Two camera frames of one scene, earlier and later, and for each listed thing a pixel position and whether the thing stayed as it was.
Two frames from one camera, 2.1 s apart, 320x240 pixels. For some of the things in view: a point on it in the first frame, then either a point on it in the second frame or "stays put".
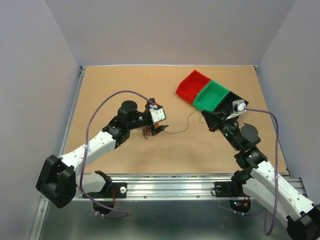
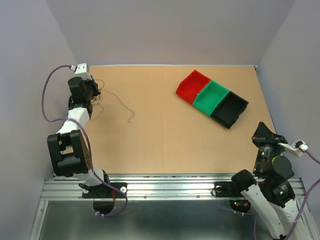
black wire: x=146 y=138 to x=99 y=95
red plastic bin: x=192 y=86 stays put
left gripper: x=155 y=130 to x=94 y=84
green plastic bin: x=211 y=96 stays put
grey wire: x=185 y=129 to x=97 y=99
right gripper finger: x=214 y=119 to x=262 y=133
